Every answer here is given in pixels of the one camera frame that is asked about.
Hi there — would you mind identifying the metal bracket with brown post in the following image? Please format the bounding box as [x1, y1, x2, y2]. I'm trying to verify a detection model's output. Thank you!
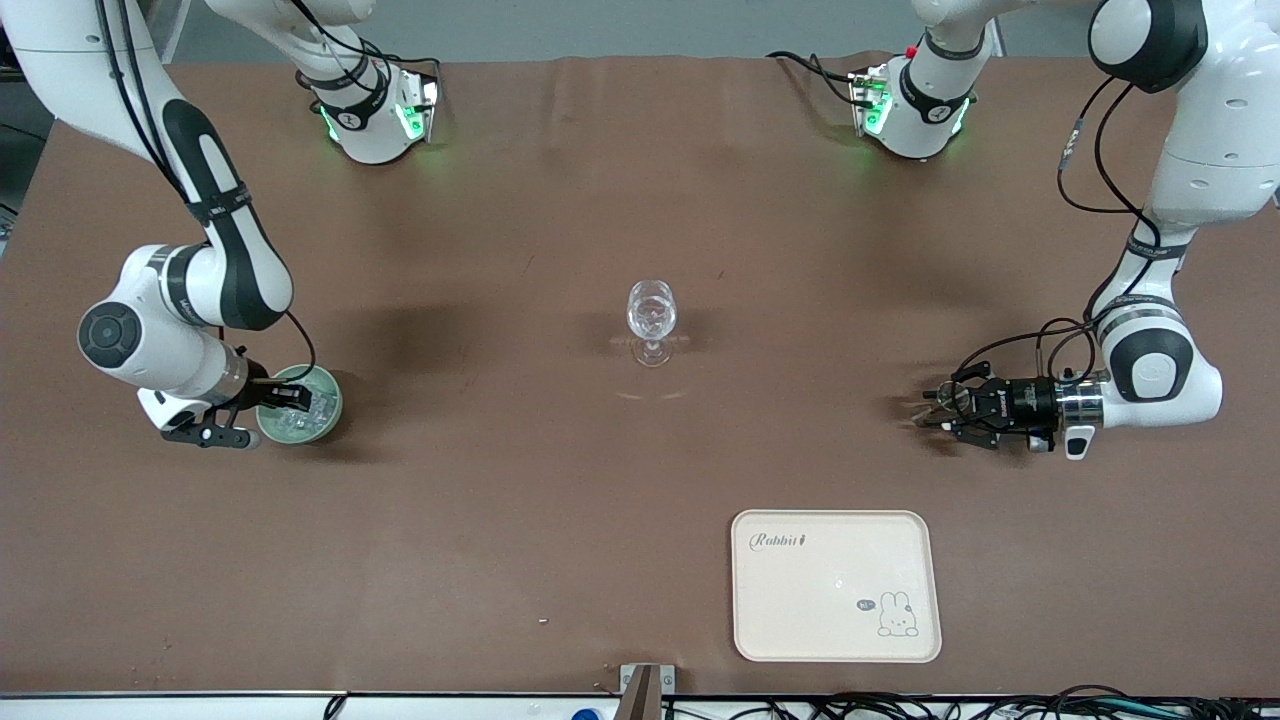
[620, 664, 676, 720]

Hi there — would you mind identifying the green ceramic bowl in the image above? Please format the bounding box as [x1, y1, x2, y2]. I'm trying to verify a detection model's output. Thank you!
[255, 364, 344, 446]

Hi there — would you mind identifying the black left base cable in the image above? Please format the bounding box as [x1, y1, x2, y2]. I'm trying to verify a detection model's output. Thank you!
[766, 48, 863, 106]

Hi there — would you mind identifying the black right base cable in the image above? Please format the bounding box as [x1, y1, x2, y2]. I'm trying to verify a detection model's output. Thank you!
[288, 0, 443, 96]

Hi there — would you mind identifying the black base cable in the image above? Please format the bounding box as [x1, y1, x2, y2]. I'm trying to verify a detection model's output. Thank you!
[288, 0, 443, 96]
[766, 48, 863, 106]

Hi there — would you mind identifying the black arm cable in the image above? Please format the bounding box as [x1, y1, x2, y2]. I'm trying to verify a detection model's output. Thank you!
[95, 0, 319, 386]
[950, 75, 1166, 401]

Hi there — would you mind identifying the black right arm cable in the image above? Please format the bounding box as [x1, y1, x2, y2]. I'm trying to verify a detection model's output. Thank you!
[95, 0, 319, 386]

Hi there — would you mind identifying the white table edge rail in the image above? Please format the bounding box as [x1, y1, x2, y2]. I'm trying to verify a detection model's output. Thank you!
[0, 692, 1280, 720]

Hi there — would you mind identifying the pile of clear ice cubes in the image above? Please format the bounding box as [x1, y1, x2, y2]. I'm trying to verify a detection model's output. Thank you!
[268, 375, 339, 439]

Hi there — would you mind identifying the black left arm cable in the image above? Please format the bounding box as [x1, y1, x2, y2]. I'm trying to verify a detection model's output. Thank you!
[950, 75, 1166, 401]

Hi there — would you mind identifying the clear wine glass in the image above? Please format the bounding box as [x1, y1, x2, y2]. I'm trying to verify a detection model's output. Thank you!
[626, 280, 679, 369]

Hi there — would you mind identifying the black floor cable bundle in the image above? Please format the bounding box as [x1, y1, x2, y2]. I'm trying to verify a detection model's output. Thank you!
[660, 685, 1280, 720]

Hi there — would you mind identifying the cream rabbit print tray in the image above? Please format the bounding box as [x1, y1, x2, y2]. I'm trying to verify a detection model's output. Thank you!
[731, 509, 943, 664]

